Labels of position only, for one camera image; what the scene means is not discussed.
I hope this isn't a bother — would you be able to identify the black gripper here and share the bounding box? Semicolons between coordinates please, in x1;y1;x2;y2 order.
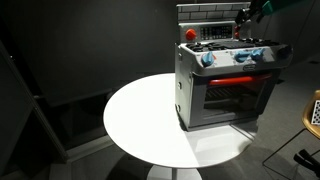
235;0;270;26

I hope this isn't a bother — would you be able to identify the blue stove knob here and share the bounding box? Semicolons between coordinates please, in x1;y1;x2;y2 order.
200;51;217;68
250;48;266;62
234;49;252;64

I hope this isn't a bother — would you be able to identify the grey toy stove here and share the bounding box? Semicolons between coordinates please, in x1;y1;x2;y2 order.
174;1;294;132

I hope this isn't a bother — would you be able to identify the black burner grate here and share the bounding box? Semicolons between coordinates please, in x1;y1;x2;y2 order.
254;37;282;48
185;41;228;53

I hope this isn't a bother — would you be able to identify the large orange round knob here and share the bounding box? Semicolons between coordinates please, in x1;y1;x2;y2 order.
185;28;198;41

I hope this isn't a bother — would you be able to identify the grey oven door with window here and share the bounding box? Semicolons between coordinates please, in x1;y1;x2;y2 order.
189;69;278;130

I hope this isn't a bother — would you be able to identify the checkerboard calibration board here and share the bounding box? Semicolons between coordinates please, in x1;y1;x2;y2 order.
311;99;320;126

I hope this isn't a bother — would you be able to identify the black folded stand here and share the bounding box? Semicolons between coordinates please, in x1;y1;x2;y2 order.
293;149;320;178

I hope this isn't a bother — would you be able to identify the orange oven door handle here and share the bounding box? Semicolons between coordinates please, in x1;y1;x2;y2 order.
208;73;273;87

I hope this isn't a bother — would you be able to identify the tan chair with wire legs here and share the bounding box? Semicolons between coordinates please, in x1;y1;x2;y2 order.
262;89;320;179

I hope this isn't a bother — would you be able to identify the white table pedestal base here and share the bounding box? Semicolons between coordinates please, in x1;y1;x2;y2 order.
146;164;203;180

